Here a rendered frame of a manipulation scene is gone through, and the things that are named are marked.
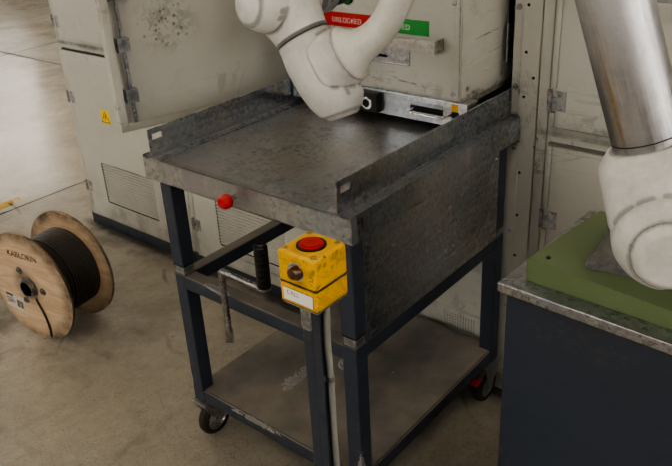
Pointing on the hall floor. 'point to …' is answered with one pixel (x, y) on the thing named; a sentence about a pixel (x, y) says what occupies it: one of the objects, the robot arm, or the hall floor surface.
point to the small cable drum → (54, 274)
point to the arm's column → (581, 394)
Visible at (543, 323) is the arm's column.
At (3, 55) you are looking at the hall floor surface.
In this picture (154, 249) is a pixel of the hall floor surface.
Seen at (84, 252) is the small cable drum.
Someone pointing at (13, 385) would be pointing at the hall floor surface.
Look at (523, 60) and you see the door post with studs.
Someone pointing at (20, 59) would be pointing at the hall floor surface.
